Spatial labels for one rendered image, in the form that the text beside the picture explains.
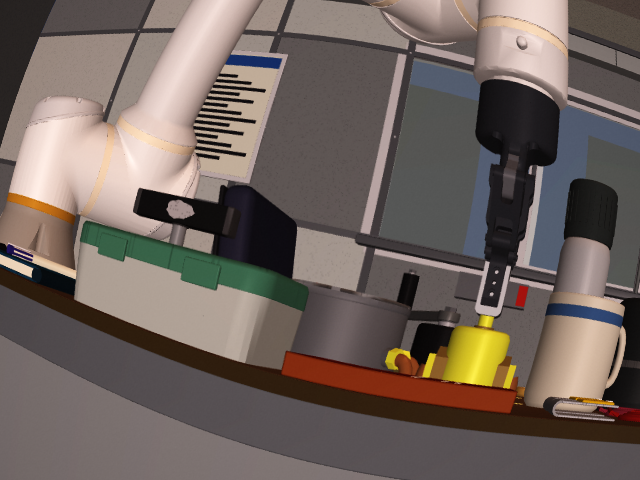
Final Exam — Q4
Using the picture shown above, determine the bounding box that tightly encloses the brown valve block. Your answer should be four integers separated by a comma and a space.
422, 344, 519, 390

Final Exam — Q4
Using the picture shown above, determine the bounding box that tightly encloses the red-brown base plate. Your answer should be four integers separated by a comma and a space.
281, 349, 519, 415

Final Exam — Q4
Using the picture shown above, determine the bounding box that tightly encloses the grey wall box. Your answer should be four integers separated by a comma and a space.
456, 272, 482, 302

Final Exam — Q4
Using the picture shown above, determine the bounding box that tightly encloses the dark notebook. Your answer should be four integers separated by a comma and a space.
0, 242, 78, 297

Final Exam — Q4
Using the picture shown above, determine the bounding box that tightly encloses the wall notice with blue header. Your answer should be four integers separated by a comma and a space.
191, 49, 290, 184

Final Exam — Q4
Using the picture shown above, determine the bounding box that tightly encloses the grey round housing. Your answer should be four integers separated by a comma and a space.
289, 281, 412, 370

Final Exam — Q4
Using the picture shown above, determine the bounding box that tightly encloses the yellow round knob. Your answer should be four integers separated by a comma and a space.
441, 314, 512, 387

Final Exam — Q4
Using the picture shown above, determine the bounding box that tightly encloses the grey folded wallet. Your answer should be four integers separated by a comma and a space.
541, 396, 617, 423

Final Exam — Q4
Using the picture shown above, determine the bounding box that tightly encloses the grey box with green lid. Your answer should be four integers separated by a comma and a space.
74, 219, 311, 366

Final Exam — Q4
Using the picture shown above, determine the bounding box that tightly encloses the red flat item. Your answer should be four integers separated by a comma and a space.
596, 404, 640, 422

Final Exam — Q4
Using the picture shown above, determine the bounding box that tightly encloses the grey flask with black cap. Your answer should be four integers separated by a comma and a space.
556, 178, 620, 297

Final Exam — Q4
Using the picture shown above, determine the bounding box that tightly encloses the black bar handle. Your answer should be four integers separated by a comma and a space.
133, 187, 242, 246

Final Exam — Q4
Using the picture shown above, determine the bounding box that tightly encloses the dark blue box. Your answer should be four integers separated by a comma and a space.
213, 184, 299, 280

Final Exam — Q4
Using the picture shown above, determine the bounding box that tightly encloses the window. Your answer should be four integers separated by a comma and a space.
353, 48, 640, 297

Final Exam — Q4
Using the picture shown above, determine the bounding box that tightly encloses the small black cylinder knob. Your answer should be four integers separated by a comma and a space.
397, 271, 420, 307

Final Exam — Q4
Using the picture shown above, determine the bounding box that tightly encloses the black round knob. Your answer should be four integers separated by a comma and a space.
411, 322, 456, 362

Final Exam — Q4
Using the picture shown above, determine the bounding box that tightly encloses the cream mug with blue stripe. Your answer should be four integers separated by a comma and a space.
523, 289, 628, 410

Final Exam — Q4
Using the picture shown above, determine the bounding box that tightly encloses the orange pipe stub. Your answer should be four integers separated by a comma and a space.
394, 352, 422, 375

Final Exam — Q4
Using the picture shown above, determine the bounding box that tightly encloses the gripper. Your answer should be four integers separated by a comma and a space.
473, 78, 560, 320

